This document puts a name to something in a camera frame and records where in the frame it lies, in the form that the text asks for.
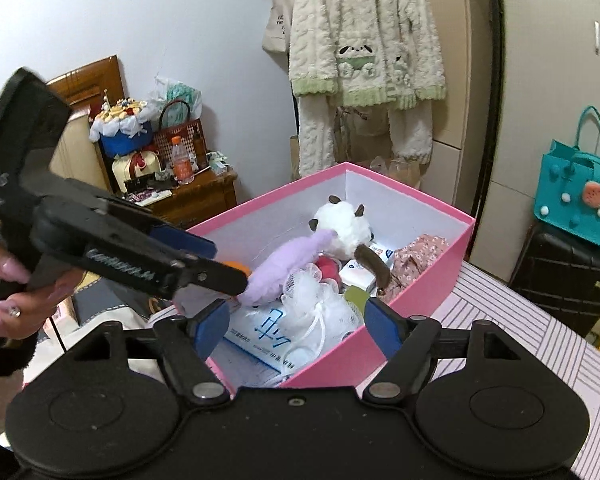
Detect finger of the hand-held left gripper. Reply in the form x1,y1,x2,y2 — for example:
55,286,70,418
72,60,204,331
31,209,249,302
55,176,219,262

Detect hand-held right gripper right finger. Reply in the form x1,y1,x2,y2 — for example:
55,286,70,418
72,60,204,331
362,297,535,406

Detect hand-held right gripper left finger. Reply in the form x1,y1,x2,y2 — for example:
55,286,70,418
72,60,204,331
65,299,231,406

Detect blue wet wipes packet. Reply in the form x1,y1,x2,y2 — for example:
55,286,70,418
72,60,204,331
222,305,301,378

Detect white tissue packet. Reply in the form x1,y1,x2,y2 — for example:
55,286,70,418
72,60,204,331
339,242,396,291

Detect pink cardboard box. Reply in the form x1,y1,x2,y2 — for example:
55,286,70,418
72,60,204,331
185,161,477,391

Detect white mesh bath pouf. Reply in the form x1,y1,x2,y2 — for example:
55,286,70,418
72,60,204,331
280,265,368,361

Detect pink floral cloth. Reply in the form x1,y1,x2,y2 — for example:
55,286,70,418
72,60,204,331
382,234,451,306

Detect red pompom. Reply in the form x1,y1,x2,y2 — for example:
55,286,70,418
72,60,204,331
312,255,343,283

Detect purple plush toy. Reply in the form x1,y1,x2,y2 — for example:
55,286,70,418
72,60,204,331
237,230,338,308

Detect white plush toy brown tail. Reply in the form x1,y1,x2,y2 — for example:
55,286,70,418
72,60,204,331
310,195,393,298

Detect person's left forearm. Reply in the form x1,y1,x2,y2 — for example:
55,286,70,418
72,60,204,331
0,330,41,378

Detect person's left hand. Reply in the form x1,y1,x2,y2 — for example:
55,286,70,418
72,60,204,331
0,234,79,342

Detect wooden nightstand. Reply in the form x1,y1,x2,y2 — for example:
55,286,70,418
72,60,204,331
122,167,238,233

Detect orange drink bottle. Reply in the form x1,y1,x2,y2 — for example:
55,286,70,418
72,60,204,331
170,135,195,184

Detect cream handbag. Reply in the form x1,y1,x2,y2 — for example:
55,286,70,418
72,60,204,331
111,150,163,193

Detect small green packets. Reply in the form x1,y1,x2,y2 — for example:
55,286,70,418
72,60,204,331
205,151,230,176

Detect wooden headboard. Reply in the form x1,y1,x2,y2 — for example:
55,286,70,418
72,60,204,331
0,55,126,196

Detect blue flower bouquet box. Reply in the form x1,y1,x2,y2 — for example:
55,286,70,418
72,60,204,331
89,90,153,158

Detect brown checked basket bag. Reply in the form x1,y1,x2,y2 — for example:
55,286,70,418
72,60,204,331
152,100,208,171

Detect white plastic bag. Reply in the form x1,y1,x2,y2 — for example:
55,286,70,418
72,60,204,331
150,76,203,121

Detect black suitcase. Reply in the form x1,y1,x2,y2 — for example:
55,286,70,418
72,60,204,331
510,222,600,338

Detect teal tote bag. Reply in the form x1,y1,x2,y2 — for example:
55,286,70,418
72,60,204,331
532,106,600,251

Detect beige canvas tote bag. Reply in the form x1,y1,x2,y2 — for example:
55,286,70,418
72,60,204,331
261,0,296,56

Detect tall beige cabinet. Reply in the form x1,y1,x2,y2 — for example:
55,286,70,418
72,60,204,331
420,0,501,261

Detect fluffy white green robe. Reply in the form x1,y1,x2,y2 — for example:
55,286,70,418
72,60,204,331
287,0,448,178

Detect black clothes rack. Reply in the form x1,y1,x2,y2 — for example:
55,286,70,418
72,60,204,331
470,0,506,261

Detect light wood wardrobe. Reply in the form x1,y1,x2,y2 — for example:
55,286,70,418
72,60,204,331
467,0,600,306

